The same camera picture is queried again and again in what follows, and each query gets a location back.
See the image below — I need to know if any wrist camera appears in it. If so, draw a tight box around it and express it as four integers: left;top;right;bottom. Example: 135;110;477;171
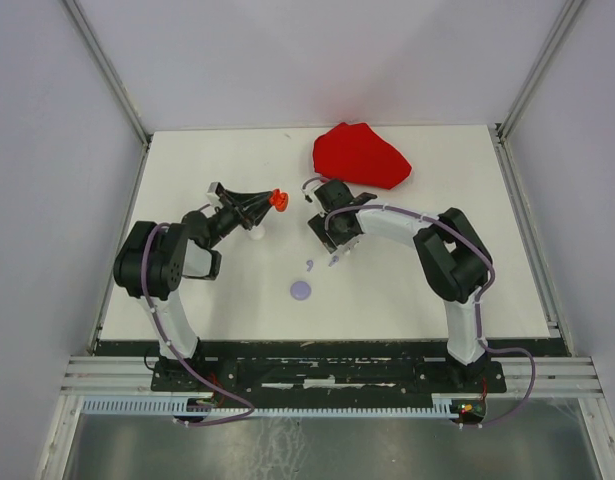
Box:
301;181;320;203
206;181;225;208

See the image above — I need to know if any left aluminium frame post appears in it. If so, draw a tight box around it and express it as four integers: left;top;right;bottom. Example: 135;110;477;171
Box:
60;0;151;146

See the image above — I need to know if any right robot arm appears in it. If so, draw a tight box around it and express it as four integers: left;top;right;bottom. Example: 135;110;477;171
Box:
301;177;495;391

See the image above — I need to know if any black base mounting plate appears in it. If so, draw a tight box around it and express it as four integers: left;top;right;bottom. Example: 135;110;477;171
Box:
151;341;507;409

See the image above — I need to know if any orange earbud charging case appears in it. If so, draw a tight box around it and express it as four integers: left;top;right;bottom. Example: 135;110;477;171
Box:
269;189;289;212

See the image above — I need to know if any right aluminium frame post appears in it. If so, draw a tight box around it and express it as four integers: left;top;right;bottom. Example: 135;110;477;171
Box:
496;0;588;143

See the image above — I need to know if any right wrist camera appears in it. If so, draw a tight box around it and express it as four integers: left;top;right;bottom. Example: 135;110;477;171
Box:
301;181;320;203

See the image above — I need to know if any red cloth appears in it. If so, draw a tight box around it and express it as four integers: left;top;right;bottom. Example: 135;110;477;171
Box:
312;122;413;190

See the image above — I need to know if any white earbud charging case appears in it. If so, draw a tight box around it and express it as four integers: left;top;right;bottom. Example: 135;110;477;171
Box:
248;225;266;241

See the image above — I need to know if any purple earbud charging case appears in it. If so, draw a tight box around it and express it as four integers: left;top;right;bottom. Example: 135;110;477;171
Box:
290;280;312;301

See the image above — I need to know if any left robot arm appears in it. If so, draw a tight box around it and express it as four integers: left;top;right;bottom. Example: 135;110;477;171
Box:
113;182;289;390

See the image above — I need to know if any aluminium frame rail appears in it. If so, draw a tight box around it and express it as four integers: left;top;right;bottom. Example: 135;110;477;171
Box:
60;357;603;399

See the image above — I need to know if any white cable duct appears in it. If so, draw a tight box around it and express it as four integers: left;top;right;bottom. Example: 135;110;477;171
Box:
79;392;463;417

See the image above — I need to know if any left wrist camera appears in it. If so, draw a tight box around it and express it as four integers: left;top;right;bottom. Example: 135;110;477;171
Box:
206;181;225;208

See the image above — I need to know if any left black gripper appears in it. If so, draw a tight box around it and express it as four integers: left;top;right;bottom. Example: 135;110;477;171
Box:
207;189;277;248

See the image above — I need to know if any aluminium frame post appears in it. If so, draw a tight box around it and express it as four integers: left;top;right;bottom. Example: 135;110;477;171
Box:
60;0;151;146
496;0;588;143

